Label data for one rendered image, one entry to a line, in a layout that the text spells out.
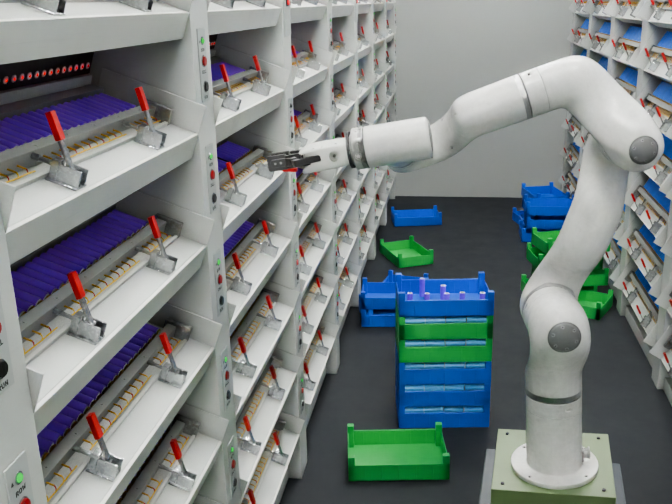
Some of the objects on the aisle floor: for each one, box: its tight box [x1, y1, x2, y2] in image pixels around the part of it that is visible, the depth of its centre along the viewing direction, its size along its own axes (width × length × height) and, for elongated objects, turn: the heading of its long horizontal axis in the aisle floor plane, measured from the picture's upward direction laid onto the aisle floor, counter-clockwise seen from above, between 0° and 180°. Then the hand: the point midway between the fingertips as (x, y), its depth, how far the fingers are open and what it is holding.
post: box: [84, 0, 241, 504], centre depth 148 cm, size 20×9×181 cm, turn 86°
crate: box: [395, 380, 490, 428], centre depth 270 cm, size 30×20×8 cm
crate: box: [347, 422, 450, 481], centre depth 241 cm, size 30×20×8 cm
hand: (279, 161), depth 162 cm, fingers open, 3 cm apart
